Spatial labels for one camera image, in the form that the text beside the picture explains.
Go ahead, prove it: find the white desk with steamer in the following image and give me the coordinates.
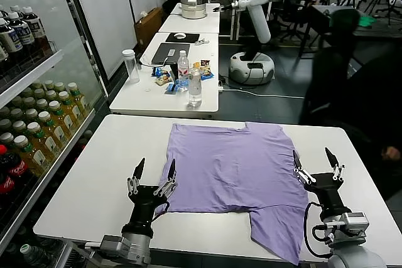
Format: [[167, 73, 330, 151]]
[[158, 2, 221, 34]]

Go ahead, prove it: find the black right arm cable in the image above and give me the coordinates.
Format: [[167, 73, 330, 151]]
[[303, 200, 334, 258]]

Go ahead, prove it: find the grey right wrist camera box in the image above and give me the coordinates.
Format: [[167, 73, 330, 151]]
[[340, 212, 370, 234]]

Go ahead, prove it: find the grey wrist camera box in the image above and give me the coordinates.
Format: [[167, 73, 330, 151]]
[[99, 234, 126, 255], [340, 212, 370, 234]]

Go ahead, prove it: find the cola bottle red label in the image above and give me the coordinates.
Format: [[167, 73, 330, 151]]
[[0, 173, 16, 208], [0, 144, 31, 187]]

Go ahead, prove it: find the white charger cable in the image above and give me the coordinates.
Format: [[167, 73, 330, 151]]
[[139, 56, 172, 68]]

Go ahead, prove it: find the clear plastic water bottle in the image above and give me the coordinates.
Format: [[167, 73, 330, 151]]
[[187, 67, 203, 108]]

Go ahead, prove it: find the clear jar white lid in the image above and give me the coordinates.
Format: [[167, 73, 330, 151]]
[[121, 49, 141, 84]]

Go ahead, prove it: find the white desk with snacks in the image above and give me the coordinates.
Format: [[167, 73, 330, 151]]
[[109, 31, 220, 121]]

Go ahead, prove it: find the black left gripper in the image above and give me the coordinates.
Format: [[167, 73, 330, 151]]
[[121, 157, 177, 239]]

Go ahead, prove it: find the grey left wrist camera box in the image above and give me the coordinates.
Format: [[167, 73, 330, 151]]
[[99, 234, 126, 255]]

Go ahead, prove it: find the dark grey laptop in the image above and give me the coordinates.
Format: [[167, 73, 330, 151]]
[[151, 42, 192, 65]]

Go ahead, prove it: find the purple t-shirt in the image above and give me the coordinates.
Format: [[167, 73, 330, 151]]
[[156, 122, 310, 265]]

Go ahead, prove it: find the glass door beverage cooler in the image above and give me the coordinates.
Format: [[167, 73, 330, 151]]
[[0, 0, 109, 268]]

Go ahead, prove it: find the water bottle green label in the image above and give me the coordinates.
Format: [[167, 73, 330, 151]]
[[19, 244, 51, 268]]

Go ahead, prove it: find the steel steamer pot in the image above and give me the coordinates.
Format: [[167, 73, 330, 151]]
[[179, 0, 208, 20]]

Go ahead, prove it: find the white humanoid wheeled robot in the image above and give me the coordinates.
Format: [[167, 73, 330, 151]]
[[212, 0, 287, 86]]

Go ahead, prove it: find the person in black clothes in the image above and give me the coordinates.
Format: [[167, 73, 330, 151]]
[[298, 7, 402, 201]]

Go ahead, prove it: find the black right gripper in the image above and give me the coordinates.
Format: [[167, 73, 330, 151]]
[[293, 147, 352, 223]]

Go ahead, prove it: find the water bottle red label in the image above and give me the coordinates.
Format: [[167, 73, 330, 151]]
[[177, 50, 190, 88]]

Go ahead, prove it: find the black metal table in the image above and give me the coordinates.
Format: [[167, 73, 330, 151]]
[[300, 4, 402, 58]]

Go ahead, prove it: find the brown cardboard box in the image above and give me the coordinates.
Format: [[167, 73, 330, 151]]
[[134, 7, 166, 51]]

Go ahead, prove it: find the black mouse pad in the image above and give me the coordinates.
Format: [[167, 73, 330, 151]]
[[165, 32, 200, 43]]

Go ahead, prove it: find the white floor cable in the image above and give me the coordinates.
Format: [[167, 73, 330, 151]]
[[219, 87, 306, 100]]

